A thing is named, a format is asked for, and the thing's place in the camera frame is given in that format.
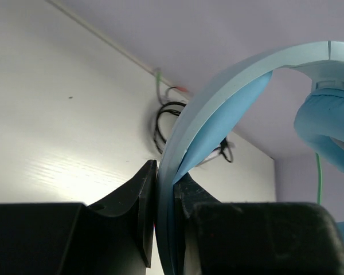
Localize black and white headphones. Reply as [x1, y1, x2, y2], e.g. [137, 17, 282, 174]
[150, 68, 234, 166]

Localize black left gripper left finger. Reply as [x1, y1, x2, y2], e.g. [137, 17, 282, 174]
[0, 160, 157, 274]

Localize light blue headphones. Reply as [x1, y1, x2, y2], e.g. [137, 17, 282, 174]
[155, 41, 344, 274]

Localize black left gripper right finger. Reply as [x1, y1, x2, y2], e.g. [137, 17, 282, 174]
[174, 175, 344, 274]

